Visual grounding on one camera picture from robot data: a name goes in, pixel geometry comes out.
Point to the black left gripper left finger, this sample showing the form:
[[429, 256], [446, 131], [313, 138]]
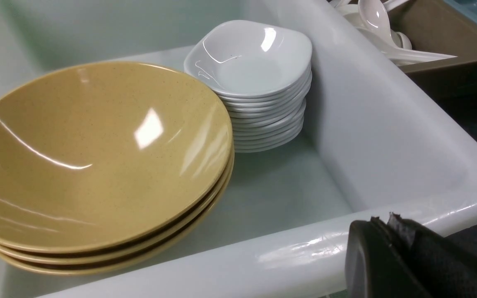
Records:
[[374, 266]]

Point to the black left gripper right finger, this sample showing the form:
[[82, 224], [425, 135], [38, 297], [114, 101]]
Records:
[[424, 264]]

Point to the yellow noodle bowl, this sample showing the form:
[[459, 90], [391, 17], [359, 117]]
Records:
[[100, 154]]

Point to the bottom yellow bowl in tub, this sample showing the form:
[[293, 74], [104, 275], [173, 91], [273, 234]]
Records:
[[134, 254]]

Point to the yellow bowl in tub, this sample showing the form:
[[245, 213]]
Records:
[[74, 259], [134, 254]]

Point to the white plastic tub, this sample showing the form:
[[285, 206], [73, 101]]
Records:
[[373, 143]]

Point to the brown spoon bin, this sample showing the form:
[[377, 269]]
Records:
[[439, 44]]

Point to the top white stacked dish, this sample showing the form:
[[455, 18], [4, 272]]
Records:
[[248, 59]]

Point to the white spoon in bin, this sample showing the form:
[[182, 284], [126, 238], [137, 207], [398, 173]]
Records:
[[375, 18]]

